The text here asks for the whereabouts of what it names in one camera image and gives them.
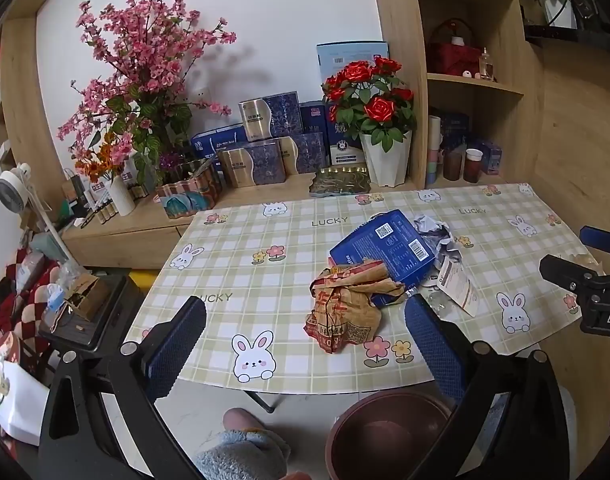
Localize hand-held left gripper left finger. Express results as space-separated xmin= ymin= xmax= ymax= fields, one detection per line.
xmin=38 ymin=296 xmax=208 ymax=480

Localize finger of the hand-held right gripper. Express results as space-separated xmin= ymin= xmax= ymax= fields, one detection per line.
xmin=579 ymin=226 xmax=610 ymax=261
xmin=539 ymin=254 xmax=606 ymax=293

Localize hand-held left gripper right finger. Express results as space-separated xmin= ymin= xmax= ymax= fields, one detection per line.
xmin=405 ymin=294 xmax=570 ymax=480

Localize clear plastic package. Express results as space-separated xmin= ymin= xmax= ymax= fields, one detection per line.
xmin=416 ymin=282 xmax=463 ymax=315

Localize white label paper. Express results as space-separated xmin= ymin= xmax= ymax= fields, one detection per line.
xmin=435 ymin=257 xmax=480 ymax=318

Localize brown paper bag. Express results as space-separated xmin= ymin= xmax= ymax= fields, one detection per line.
xmin=304 ymin=258 xmax=407 ymax=356

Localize brown plastic bin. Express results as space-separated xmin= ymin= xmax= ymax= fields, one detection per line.
xmin=325 ymin=390 xmax=466 ymax=480

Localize blue plastic packet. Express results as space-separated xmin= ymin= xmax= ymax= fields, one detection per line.
xmin=329 ymin=208 xmax=438 ymax=308

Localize silver wrappers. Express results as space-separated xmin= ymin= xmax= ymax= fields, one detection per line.
xmin=412 ymin=212 xmax=466 ymax=261

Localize black case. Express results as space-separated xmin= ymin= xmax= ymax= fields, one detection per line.
xmin=38 ymin=275 xmax=146 ymax=356

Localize cardboard box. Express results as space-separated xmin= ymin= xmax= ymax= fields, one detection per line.
xmin=50 ymin=274 xmax=111 ymax=321

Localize person's right leg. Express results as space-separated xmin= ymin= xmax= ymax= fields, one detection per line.
xmin=555 ymin=385 xmax=578 ymax=461

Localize person's leg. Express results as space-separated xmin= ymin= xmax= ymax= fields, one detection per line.
xmin=555 ymin=385 xmax=578 ymax=461
xmin=195 ymin=406 xmax=316 ymax=480

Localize wooden low cabinet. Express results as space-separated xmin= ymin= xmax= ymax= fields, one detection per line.
xmin=60 ymin=170 xmax=426 ymax=268

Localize checked rabbit print tablecloth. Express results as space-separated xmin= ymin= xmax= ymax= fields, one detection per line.
xmin=122 ymin=182 xmax=608 ymax=395

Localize small blue box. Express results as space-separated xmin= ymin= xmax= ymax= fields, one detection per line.
xmin=480 ymin=140 xmax=504 ymax=176

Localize person's left leg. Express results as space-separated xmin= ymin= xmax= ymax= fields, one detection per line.
xmin=195 ymin=406 xmax=316 ymax=480

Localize red cup white rim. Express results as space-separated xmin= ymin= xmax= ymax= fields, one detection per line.
xmin=463 ymin=148 xmax=484 ymax=183

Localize colourful gift basket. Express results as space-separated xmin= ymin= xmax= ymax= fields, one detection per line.
xmin=154 ymin=160 xmax=223 ymax=219

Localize brown cup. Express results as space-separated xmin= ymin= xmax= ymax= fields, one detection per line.
xmin=444 ymin=142 xmax=466 ymax=182

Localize row of small amber bottles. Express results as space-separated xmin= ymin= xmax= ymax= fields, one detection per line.
xmin=84 ymin=187 xmax=150 ymax=226

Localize red argyle blanket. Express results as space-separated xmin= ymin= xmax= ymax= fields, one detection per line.
xmin=0 ymin=247 xmax=61 ymax=361

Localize white vase with orange flowers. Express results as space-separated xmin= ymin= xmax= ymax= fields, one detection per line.
xmin=75 ymin=132 xmax=137 ymax=217

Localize stack of pastel cups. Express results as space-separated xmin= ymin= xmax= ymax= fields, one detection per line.
xmin=425 ymin=115 xmax=444 ymax=187

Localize small green box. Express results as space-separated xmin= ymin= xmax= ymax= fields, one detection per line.
xmin=58 ymin=200 xmax=86 ymax=221

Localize white printed paper bag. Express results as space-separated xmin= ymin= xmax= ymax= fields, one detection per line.
xmin=0 ymin=330 xmax=51 ymax=446

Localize dark blue printed box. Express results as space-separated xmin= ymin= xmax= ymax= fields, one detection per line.
xmin=442 ymin=112 xmax=470 ymax=151

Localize small dark gift bag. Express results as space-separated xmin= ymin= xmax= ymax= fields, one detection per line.
xmin=62 ymin=169 xmax=86 ymax=206

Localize green gold ornate tray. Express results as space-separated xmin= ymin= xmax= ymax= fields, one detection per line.
xmin=309 ymin=165 xmax=372 ymax=197

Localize gold and blue gift box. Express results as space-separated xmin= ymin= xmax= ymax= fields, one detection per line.
xmin=280 ymin=132 xmax=326 ymax=176
xmin=217 ymin=141 xmax=288 ymax=188
xmin=237 ymin=91 xmax=301 ymax=142

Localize red rose plant white pot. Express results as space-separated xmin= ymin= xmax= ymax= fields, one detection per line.
xmin=322 ymin=57 xmax=417 ymax=187

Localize blue white flat box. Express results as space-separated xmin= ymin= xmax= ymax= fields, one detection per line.
xmin=191 ymin=125 xmax=251 ymax=159

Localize white desk fan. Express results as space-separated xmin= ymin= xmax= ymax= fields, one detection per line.
xmin=0 ymin=162 xmax=62 ymax=261

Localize blue white emblem box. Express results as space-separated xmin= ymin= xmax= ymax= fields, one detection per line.
xmin=327 ymin=105 xmax=368 ymax=166

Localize red basket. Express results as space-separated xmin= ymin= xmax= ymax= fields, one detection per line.
xmin=427 ymin=19 xmax=480 ymax=76

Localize pink blossom plant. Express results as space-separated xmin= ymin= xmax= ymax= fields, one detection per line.
xmin=58 ymin=0 xmax=238 ymax=186

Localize wooden shelf unit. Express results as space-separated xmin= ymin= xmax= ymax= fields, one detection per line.
xmin=367 ymin=0 xmax=546 ymax=191

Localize large light blue box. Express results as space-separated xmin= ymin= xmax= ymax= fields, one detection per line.
xmin=316 ymin=41 xmax=390 ymax=96

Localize black folding table frame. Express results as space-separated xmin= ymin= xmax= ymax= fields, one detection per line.
xmin=242 ymin=389 xmax=281 ymax=415

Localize black wall shelf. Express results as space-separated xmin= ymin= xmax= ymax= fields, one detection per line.
xmin=525 ymin=25 xmax=610 ymax=56

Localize wooden wall shelf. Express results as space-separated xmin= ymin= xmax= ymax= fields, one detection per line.
xmin=0 ymin=17 xmax=61 ymax=211

